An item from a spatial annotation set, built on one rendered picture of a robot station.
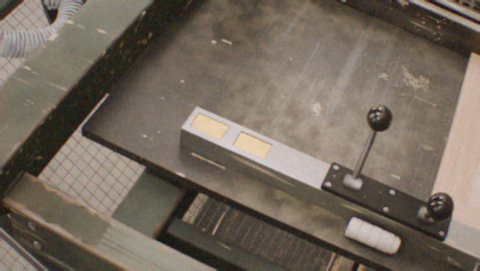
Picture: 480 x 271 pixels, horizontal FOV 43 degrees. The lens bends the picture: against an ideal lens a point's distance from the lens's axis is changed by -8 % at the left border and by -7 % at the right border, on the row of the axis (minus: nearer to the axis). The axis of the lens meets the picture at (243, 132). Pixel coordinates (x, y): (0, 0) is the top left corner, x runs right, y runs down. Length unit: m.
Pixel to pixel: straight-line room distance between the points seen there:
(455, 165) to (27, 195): 0.66
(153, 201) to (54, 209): 0.18
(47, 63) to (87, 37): 0.08
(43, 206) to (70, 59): 0.24
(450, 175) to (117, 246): 0.53
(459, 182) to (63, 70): 0.64
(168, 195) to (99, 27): 0.29
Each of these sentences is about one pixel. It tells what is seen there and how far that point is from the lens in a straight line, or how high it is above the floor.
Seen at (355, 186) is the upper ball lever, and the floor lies 1.49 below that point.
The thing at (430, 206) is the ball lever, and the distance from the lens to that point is 0.83.
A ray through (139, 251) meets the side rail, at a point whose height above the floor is 1.66.
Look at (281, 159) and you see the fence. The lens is 0.95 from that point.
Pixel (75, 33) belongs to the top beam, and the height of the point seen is 1.92.
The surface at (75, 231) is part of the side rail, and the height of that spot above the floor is 1.74.
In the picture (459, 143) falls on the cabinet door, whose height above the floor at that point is 1.35.
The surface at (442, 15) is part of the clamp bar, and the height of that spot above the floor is 1.46.
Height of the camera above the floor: 1.87
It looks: 14 degrees down
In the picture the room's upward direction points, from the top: 45 degrees counter-clockwise
